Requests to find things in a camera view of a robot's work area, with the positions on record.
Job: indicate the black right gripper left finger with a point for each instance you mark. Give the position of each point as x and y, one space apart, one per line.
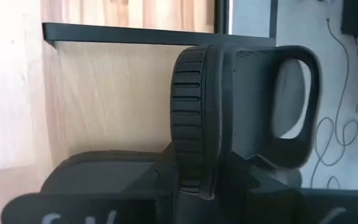
89 208

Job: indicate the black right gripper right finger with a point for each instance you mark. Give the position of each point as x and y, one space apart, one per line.
275 208

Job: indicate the black slide sandal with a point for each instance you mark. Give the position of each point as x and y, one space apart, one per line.
104 174
244 102

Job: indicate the wooden shelf with black frame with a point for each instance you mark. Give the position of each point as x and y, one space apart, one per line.
110 99

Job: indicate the black metal rig frame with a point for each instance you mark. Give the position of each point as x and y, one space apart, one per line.
222 15

